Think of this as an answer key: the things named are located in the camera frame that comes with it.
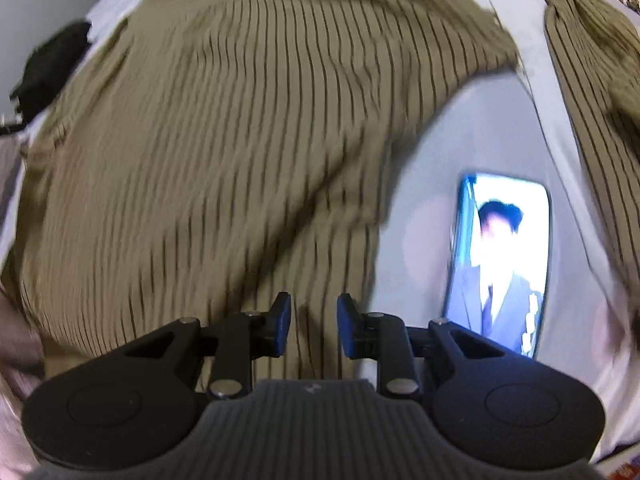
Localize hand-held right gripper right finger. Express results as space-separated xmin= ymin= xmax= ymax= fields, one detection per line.
xmin=336 ymin=293 xmax=521 ymax=402

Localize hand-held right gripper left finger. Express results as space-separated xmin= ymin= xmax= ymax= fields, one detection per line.
xmin=112 ymin=291 xmax=292 ymax=401

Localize olive striped shirt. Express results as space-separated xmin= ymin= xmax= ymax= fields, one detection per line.
xmin=10 ymin=0 xmax=640 ymax=381

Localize black folded clothes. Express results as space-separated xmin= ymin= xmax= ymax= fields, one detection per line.
xmin=9 ymin=20 xmax=94 ymax=122

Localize smartphone with lit screen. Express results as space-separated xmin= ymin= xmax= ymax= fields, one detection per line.
xmin=442 ymin=172 xmax=551 ymax=361

